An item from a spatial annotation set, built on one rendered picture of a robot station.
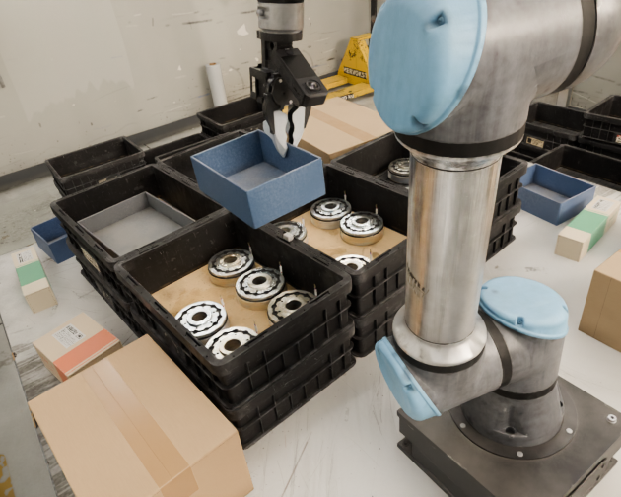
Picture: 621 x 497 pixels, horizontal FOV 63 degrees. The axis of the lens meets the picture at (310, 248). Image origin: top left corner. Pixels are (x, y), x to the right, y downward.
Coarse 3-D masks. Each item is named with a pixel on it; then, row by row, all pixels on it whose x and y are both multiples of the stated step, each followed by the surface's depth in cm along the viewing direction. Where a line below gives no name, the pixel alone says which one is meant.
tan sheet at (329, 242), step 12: (300, 216) 131; (312, 228) 126; (384, 228) 122; (312, 240) 121; (324, 240) 121; (336, 240) 120; (384, 240) 118; (396, 240) 118; (324, 252) 116; (336, 252) 116; (348, 252) 115; (360, 252) 115; (372, 252) 115
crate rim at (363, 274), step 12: (324, 168) 131; (336, 168) 129; (372, 180) 122; (396, 192) 116; (276, 228) 108; (300, 240) 104; (312, 252) 99; (384, 252) 97; (396, 252) 98; (336, 264) 95; (372, 264) 94; (384, 264) 96; (360, 276) 93; (372, 276) 95
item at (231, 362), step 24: (216, 216) 115; (168, 240) 109; (120, 264) 103; (144, 288) 95; (336, 288) 90; (168, 312) 89; (312, 312) 87; (192, 336) 83; (264, 336) 81; (216, 360) 78; (240, 360) 79
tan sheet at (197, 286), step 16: (192, 272) 115; (208, 272) 114; (176, 288) 111; (192, 288) 110; (208, 288) 110; (224, 288) 109; (288, 288) 107; (176, 304) 106; (224, 304) 105; (240, 304) 104; (240, 320) 100; (256, 320) 100
